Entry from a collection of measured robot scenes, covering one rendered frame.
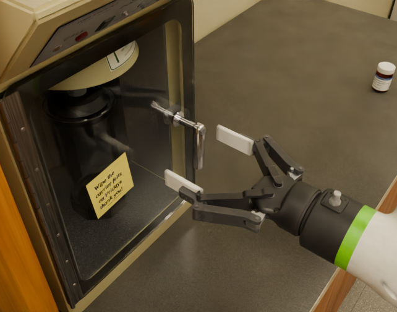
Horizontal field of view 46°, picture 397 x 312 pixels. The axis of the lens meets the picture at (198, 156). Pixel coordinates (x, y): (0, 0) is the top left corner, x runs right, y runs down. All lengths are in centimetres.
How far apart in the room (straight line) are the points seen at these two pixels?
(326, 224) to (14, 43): 43
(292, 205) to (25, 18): 43
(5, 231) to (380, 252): 43
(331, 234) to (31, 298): 37
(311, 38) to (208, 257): 88
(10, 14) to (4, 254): 22
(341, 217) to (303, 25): 105
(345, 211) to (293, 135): 51
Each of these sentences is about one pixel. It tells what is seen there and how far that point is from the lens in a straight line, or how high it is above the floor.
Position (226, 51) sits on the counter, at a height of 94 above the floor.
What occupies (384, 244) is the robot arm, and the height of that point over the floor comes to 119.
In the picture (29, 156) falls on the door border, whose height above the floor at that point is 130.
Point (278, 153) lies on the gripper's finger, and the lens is 75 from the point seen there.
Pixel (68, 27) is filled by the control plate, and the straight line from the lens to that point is 42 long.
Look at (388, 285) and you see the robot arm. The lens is 63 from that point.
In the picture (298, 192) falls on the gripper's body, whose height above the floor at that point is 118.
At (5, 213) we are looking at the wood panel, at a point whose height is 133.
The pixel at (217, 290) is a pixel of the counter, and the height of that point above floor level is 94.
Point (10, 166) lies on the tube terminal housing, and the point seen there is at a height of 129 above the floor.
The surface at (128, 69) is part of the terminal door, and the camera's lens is 61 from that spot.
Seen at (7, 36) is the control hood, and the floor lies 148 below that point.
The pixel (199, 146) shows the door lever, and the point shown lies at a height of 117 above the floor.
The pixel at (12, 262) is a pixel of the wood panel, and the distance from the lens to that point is 50.
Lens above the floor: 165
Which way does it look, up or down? 43 degrees down
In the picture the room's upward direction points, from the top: straight up
